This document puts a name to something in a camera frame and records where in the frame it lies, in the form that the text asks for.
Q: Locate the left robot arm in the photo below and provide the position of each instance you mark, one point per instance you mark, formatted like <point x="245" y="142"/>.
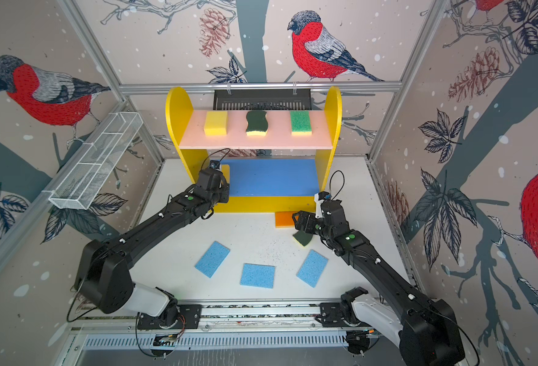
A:
<point x="103" y="275"/>

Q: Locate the yellow orange-tinted sponge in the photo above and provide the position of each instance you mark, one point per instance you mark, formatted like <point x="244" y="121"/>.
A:
<point x="225" y="169"/>

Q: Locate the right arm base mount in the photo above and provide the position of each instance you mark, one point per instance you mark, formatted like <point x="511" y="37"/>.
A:
<point x="337" y="315"/>

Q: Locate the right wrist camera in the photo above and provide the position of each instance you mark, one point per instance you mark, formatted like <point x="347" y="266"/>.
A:
<point x="320" y="198"/>

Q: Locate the orange sponge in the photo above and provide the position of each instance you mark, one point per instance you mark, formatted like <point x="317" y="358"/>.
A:
<point x="284" y="219"/>

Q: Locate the white wire mesh basket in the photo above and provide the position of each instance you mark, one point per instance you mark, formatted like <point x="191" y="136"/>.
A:
<point x="83" y="182"/>

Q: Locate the blue sponge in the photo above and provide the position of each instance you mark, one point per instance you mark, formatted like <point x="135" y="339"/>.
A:
<point x="258" y="276"/>
<point x="211" y="260"/>
<point x="312" y="268"/>

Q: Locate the yellow shelf unit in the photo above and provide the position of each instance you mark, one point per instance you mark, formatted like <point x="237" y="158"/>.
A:
<point x="259" y="184"/>

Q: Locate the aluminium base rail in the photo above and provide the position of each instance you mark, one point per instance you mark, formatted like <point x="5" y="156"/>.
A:
<point x="277" y="316"/>

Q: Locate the black perforated metal tray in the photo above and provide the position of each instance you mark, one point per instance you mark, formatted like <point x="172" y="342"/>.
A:
<point x="263" y="99"/>

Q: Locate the horizontal aluminium frame bar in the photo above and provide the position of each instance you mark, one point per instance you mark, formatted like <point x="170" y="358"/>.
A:
<point x="200" y="88"/>

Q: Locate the bright green sponge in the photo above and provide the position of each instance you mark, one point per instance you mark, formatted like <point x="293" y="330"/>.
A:
<point x="300" y="123"/>

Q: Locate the dark green wavy sponge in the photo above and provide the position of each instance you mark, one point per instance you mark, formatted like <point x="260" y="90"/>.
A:
<point x="257" y="123"/>
<point x="303" y="238"/>

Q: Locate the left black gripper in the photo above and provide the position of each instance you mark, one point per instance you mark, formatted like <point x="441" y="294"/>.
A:
<point x="226" y="191"/>

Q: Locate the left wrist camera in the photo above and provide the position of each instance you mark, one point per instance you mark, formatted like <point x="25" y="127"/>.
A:
<point x="215" y="164"/>

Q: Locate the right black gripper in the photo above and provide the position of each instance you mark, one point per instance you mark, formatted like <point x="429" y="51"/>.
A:
<point x="309" y="218"/>

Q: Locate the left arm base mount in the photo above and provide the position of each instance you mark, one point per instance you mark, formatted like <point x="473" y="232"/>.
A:
<point x="183" y="316"/>

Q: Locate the left blue sponge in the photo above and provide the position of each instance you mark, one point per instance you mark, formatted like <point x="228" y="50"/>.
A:
<point x="211" y="260"/>

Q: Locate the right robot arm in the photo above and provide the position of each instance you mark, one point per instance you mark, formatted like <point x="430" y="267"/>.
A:
<point x="424" y="330"/>

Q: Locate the right blue sponge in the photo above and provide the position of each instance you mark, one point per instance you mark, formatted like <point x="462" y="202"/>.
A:
<point x="312" y="268"/>

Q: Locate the plain yellow sponge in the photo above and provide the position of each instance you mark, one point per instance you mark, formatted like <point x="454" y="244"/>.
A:
<point x="216" y="123"/>

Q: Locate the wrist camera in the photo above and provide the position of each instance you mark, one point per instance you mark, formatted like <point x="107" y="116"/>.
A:
<point x="320" y="198"/>
<point x="215" y="164"/>

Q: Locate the middle blue sponge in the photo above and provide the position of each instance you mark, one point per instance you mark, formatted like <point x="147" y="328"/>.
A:
<point x="258" y="276"/>

